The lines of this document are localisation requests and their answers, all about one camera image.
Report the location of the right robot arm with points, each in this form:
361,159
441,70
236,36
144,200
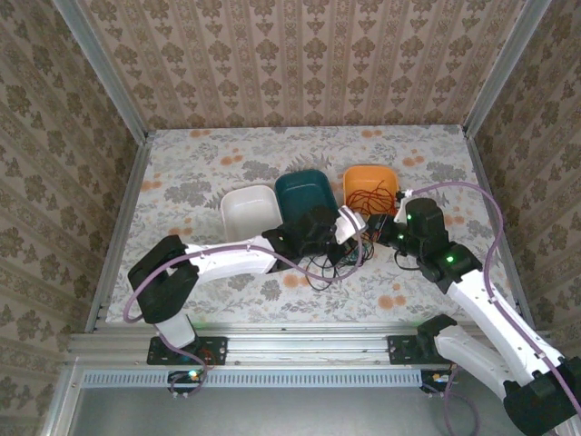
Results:
490,313

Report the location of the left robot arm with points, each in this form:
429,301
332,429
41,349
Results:
227,260

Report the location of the teal plastic tray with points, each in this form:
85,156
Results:
302,191

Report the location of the orange plastic tray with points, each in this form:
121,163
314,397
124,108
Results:
367,177

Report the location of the white plastic tray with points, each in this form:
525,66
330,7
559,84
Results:
247,209

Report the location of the floral tablecloth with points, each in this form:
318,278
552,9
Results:
281,309

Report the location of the small circuit board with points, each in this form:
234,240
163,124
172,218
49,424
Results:
188,377
438,379

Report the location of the grey metal panel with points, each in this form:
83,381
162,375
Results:
295,413

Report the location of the aluminium side rail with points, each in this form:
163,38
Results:
119,236
499,218

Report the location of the aluminium front rail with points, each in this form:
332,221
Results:
308,347

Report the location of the aluminium frame post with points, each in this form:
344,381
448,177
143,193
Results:
100,72
504,68

